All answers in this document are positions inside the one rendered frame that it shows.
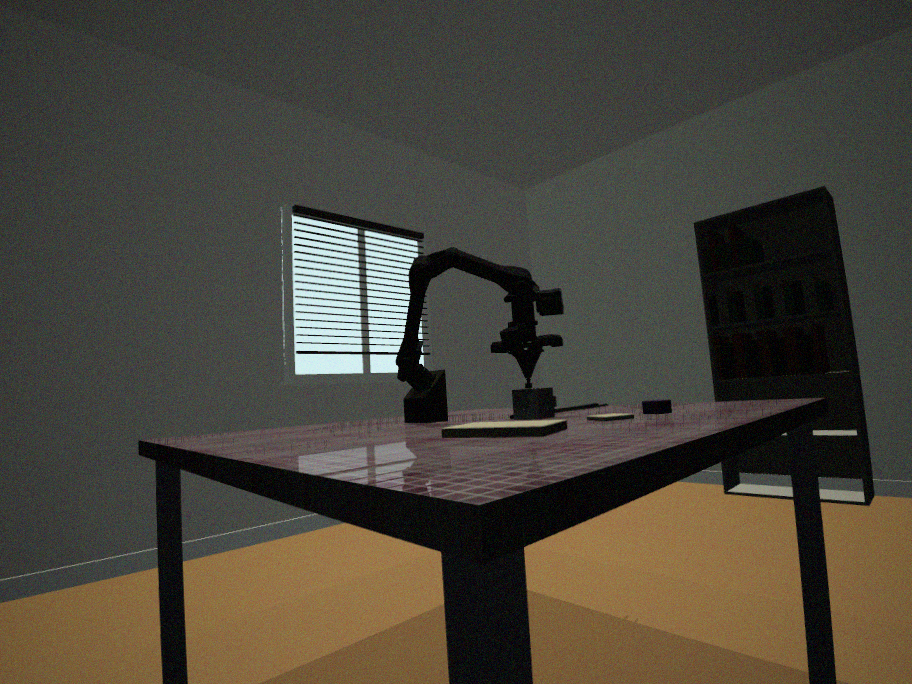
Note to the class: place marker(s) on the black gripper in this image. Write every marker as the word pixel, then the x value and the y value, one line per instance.
pixel 527 359

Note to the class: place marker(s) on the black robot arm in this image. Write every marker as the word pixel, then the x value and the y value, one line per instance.
pixel 517 281

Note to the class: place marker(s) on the beige flat rectangular box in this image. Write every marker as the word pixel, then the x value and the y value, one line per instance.
pixel 505 429

